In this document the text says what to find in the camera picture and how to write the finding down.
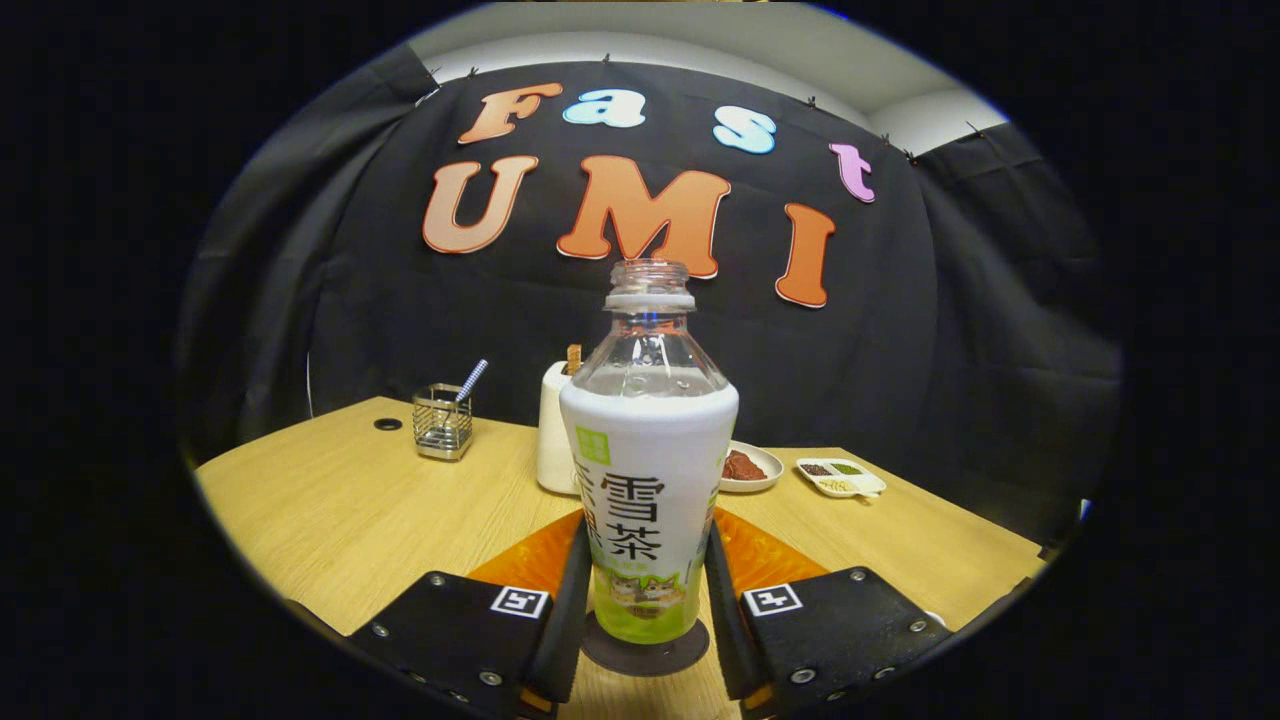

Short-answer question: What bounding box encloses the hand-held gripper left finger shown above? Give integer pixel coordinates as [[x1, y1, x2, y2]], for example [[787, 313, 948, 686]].
[[345, 510, 593, 720]]

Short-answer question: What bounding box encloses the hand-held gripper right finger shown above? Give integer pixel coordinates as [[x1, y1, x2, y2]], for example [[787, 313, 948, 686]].
[[704, 508, 956, 720]]

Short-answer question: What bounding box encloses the dark brown round coaster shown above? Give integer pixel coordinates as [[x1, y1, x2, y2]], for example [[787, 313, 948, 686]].
[[580, 612, 711, 678]]

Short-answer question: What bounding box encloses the clear juice bottle white label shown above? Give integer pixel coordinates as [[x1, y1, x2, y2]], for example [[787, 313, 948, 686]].
[[559, 259, 740, 645]]

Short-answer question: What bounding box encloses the white round plate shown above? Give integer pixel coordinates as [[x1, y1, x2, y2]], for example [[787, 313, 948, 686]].
[[720, 441, 785, 494]]

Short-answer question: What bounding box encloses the white toaster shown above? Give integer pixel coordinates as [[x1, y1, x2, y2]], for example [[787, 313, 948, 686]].
[[536, 360, 601, 496]]

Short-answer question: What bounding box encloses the white divided condiment dish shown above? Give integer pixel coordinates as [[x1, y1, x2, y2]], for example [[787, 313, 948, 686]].
[[796, 457, 888, 500]]

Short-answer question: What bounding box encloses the wooden table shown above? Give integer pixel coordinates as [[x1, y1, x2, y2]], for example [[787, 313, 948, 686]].
[[193, 396, 1048, 720]]

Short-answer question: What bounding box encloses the black backdrop cloth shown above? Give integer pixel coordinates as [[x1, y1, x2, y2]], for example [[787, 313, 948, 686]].
[[175, 40, 1123, 546]]

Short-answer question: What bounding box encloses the metal wire utensil holder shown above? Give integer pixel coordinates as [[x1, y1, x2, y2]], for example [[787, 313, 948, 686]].
[[412, 383, 474, 462]]

